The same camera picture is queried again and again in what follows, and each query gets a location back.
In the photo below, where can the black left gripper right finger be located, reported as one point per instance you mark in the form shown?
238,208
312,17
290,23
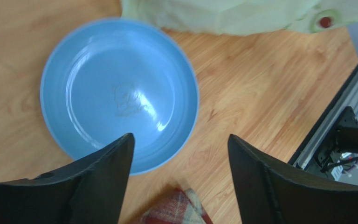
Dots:
270,191

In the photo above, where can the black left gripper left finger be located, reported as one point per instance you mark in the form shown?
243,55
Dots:
87,191

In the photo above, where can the blue plastic plate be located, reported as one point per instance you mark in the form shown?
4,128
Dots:
115,76

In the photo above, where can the pale green plastic bag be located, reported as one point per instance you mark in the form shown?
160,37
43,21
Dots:
243,17

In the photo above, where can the red plaid cloth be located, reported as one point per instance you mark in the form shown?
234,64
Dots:
179,207

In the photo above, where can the aluminium frame rail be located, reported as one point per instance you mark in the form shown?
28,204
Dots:
319,148

